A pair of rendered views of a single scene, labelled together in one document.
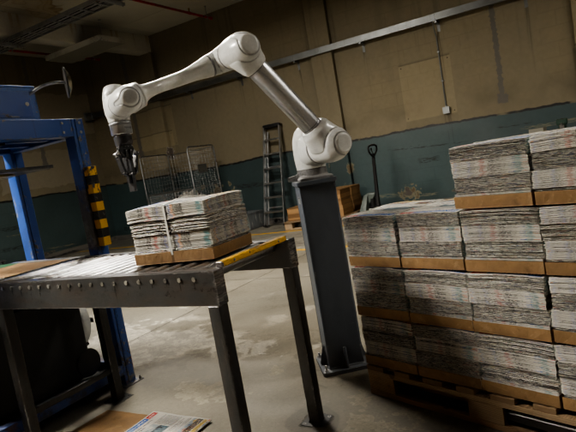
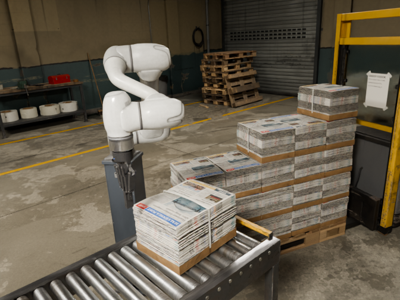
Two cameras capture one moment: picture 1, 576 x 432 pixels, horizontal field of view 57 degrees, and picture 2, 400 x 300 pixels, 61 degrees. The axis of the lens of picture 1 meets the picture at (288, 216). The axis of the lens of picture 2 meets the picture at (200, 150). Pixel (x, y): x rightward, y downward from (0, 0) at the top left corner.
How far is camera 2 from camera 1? 2.43 m
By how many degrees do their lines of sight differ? 72
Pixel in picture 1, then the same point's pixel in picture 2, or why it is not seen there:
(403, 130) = not seen: outside the picture
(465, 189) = (266, 153)
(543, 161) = (300, 138)
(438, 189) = not seen: outside the picture
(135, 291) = (225, 290)
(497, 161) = (283, 138)
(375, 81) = not seen: outside the picture
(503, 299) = (277, 200)
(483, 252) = (270, 181)
